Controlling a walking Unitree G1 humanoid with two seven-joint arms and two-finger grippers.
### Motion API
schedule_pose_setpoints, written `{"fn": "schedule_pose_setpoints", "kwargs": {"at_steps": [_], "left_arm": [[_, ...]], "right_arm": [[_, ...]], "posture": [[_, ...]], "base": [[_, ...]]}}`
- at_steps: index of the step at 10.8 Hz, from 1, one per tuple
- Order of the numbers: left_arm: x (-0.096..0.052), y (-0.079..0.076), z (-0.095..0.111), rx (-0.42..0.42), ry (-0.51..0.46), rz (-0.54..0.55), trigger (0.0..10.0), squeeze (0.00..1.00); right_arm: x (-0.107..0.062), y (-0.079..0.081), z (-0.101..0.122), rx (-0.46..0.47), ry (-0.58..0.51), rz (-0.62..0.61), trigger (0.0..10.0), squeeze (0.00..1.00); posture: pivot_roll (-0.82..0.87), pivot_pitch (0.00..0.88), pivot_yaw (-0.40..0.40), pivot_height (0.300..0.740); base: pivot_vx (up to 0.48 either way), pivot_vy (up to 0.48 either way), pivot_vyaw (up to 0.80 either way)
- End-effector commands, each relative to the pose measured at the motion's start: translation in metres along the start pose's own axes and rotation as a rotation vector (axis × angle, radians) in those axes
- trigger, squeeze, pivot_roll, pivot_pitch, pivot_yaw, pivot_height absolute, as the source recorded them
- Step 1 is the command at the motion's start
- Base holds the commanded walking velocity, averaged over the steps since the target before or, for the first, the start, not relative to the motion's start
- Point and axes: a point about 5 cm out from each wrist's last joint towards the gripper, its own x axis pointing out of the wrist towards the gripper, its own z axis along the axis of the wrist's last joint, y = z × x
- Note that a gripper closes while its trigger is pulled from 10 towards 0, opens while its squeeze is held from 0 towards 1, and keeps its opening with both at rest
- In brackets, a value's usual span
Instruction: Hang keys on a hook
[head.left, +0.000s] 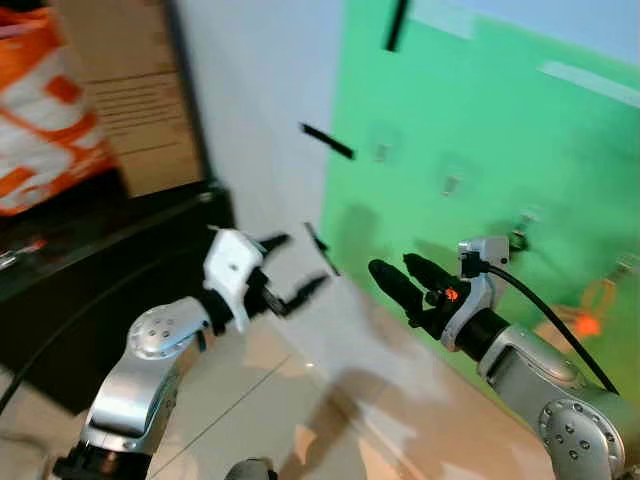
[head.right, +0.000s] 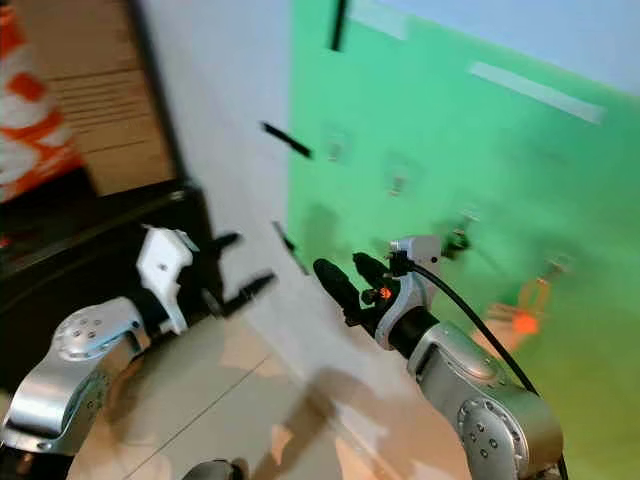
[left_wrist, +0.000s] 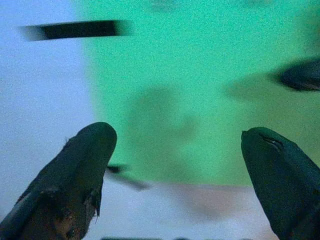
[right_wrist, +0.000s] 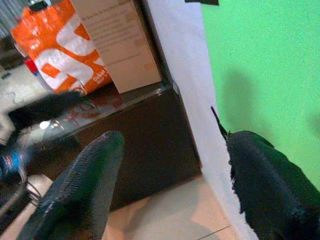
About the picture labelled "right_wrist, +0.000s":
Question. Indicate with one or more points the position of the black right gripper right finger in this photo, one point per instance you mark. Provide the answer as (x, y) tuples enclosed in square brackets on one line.
[(270, 190)]

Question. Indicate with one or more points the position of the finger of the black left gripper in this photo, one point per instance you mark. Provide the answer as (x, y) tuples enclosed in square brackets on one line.
[(42, 108)]

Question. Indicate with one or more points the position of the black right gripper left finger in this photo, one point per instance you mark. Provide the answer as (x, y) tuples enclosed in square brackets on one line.
[(80, 185)]

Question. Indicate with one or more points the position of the red capped spray can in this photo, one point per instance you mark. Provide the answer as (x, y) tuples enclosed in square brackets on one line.
[(30, 65)]

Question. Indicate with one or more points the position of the orange white shopping bag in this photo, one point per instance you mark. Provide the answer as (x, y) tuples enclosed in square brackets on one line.
[(50, 37)]

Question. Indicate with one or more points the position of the dark glass low table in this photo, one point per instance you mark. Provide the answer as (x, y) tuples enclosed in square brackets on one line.
[(150, 137)]

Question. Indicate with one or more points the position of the large brown cardboard box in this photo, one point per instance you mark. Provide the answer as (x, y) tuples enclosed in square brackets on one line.
[(120, 50)]

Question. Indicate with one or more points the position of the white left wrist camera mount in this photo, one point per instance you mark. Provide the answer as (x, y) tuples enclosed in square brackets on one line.
[(5, 127)]

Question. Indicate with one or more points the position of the black wall fixture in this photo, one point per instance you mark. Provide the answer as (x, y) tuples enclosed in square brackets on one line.
[(202, 2)]

